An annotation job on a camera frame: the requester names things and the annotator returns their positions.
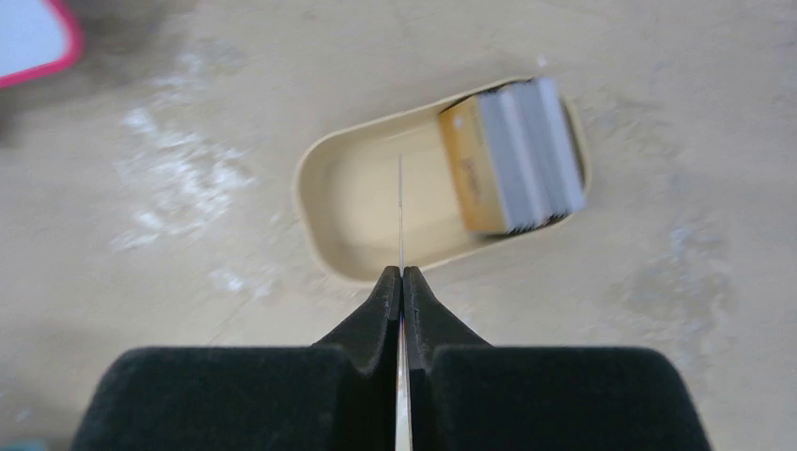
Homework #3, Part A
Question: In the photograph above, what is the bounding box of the teal leather card holder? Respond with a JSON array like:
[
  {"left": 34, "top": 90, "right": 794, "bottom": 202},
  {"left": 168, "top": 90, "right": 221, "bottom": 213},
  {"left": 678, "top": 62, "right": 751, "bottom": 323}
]
[{"left": 0, "top": 440, "right": 49, "bottom": 451}]

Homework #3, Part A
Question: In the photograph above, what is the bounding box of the beige oval tray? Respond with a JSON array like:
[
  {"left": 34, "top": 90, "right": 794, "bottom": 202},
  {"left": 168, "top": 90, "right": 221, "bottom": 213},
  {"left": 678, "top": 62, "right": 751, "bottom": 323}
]
[{"left": 294, "top": 78, "right": 590, "bottom": 284}]

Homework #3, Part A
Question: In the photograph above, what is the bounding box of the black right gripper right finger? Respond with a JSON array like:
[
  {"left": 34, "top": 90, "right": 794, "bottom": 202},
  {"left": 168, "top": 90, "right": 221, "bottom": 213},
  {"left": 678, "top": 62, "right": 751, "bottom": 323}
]
[{"left": 402, "top": 267, "right": 711, "bottom": 450}]

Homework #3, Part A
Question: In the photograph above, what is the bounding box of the pink framed whiteboard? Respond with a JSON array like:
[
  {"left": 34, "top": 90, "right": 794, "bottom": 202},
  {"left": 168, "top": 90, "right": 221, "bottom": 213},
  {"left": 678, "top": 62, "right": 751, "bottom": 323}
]
[{"left": 1, "top": 0, "right": 84, "bottom": 88}]

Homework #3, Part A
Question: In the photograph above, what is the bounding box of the stack of cards in tray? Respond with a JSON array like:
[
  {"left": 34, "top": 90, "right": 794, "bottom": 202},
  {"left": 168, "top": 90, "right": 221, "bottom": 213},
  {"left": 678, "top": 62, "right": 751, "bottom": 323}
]
[{"left": 438, "top": 77, "right": 586, "bottom": 235}]

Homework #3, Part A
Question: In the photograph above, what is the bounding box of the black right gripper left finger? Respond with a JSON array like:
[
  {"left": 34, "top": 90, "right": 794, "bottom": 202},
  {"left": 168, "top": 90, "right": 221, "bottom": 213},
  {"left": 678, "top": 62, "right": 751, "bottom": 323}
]
[{"left": 71, "top": 267, "right": 402, "bottom": 450}]

